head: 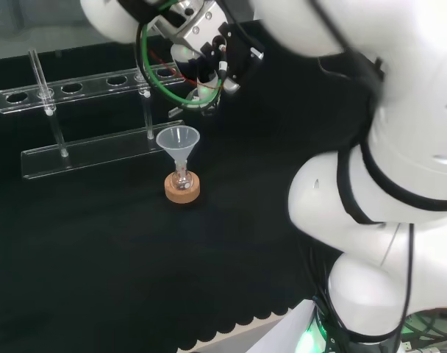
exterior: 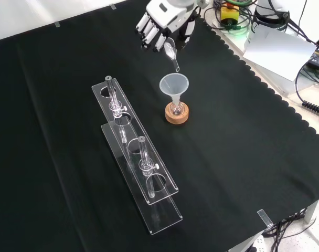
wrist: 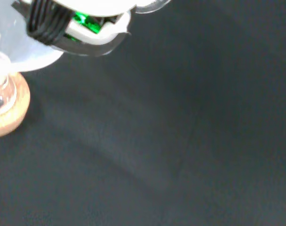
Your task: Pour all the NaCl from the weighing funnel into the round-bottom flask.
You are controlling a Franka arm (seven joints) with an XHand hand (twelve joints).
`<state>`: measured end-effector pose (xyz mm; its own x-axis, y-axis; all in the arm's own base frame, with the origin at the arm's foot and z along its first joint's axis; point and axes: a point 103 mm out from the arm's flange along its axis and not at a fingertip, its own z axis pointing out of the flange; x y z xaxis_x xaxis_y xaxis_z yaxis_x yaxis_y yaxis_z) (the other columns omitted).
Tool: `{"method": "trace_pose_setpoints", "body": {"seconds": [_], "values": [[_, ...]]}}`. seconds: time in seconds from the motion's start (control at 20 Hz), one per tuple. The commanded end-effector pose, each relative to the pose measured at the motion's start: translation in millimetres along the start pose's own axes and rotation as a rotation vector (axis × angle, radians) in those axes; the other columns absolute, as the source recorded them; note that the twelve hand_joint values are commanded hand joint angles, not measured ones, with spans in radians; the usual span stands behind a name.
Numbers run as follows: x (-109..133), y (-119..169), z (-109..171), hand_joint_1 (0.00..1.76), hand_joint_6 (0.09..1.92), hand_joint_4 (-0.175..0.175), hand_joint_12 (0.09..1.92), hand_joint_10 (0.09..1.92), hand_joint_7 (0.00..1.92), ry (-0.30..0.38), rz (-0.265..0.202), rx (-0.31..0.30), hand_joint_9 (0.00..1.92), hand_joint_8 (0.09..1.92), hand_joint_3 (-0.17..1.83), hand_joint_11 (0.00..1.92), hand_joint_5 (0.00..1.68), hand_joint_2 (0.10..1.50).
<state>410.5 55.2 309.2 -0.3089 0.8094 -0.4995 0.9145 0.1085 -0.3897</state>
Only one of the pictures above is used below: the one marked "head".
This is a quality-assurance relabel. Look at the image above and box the clear glass weighing funnel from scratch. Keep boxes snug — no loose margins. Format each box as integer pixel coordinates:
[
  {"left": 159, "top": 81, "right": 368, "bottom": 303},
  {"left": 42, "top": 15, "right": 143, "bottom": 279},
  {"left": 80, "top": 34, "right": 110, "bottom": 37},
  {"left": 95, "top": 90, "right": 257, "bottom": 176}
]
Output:
[{"left": 185, "top": 90, "right": 212, "bottom": 111}]

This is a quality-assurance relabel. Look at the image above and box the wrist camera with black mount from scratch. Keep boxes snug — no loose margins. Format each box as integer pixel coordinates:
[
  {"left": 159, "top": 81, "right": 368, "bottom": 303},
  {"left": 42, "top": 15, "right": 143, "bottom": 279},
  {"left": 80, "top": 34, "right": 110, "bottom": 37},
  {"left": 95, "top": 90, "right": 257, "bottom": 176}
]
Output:
[{"left": 201, "top": 21, "right": 265, "bottom": 95}]

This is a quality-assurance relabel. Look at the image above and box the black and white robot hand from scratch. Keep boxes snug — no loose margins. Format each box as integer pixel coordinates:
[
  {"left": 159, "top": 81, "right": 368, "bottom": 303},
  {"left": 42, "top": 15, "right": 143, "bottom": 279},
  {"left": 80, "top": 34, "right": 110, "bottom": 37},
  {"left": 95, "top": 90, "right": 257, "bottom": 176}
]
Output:
[{"left": 170, "top": 43, "right": 243, "bottom": 115}]

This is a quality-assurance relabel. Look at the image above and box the clear acrylic funnel stand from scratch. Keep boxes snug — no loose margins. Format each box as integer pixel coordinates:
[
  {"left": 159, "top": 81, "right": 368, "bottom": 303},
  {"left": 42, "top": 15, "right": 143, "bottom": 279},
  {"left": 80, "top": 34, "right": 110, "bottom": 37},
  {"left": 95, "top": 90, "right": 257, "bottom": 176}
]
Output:
[{"left": 0, "top": 48, "right": 186, "bottom": 182}]

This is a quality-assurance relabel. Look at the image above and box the small round-bottom glass flask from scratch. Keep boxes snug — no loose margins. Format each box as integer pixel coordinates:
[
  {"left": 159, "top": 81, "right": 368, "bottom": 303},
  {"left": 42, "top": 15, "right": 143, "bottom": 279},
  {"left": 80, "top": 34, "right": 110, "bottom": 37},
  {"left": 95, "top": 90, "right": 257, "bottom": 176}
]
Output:
[{"left": 170, "top": 161, "right": 194, "bottom": 191}]

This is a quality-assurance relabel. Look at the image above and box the clear plastic funnel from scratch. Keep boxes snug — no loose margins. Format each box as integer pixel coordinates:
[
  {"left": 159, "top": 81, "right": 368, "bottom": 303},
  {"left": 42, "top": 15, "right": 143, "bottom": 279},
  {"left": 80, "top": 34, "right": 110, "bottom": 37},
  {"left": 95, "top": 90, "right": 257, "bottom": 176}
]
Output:
[{"left": 155, "top": 125, "right": 201, "bottom": 167}]

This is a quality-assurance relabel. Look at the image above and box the black cloth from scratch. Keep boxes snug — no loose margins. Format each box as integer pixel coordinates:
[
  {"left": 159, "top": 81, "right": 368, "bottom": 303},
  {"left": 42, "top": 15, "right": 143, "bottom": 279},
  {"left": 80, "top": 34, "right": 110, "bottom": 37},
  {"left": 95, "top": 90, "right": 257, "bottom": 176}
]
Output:
[{"left": 0, "top": 20, "right": 379, "bottom": 353}]

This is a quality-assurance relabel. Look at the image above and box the green cable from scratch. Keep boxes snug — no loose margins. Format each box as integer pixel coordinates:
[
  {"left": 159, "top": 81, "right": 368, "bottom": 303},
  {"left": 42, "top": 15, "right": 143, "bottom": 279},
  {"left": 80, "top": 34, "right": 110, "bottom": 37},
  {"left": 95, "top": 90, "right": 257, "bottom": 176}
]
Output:
[{"left": 135, "top": 0, "right": 225, "bottom": 108}]

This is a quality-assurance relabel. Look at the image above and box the cork ring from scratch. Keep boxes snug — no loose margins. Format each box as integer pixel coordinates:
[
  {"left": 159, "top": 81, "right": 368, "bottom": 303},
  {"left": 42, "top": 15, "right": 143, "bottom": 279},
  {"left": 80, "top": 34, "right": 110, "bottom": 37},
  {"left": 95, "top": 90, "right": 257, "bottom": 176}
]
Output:
[{"left": 164, "top": 172, "right": 202, "bottom": 205}]

